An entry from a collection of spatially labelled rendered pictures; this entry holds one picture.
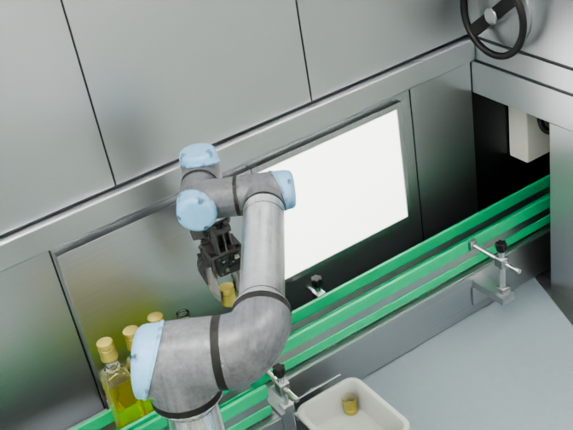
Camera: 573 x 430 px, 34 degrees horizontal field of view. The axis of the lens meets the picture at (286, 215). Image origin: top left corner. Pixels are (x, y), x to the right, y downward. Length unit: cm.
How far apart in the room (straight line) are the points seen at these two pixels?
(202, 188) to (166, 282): 43
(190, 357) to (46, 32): 73
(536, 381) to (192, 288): 83
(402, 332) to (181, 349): 102
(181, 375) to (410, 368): 103
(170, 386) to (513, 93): 127
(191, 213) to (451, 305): 92
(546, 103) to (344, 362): 77
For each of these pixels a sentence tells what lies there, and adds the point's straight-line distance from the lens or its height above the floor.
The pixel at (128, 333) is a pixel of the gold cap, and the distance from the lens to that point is 195.
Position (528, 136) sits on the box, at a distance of 259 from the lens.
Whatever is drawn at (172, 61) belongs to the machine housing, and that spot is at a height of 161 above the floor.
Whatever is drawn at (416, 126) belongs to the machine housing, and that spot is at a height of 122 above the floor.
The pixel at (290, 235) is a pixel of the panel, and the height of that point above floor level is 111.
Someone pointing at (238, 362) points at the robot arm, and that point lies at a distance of 140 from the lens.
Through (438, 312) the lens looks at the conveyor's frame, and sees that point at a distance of 239.
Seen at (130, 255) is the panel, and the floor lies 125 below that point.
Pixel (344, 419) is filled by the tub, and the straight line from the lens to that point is 221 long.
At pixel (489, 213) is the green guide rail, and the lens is 251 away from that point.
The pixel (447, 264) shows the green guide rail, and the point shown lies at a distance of 237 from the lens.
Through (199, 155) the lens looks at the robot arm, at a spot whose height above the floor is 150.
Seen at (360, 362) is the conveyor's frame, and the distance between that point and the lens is 229.
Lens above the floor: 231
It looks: 32 degrees down
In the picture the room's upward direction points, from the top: 11 degrees counter-clockwise
